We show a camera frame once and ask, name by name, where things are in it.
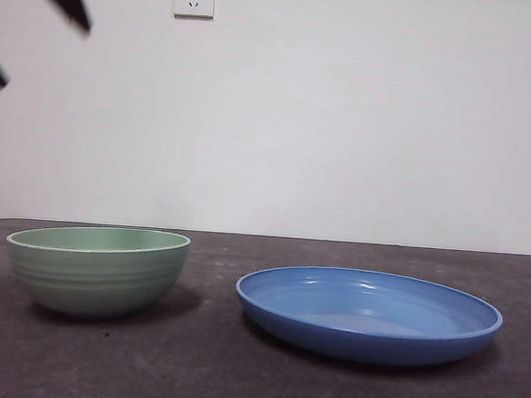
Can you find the green ribbed bowl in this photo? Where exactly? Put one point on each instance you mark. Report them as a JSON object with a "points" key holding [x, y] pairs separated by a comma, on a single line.
{"points": [[95, 287]]}

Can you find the blue round plate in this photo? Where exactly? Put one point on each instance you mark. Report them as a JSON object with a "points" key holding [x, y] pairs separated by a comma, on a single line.
{"points": [[365, 342]]}

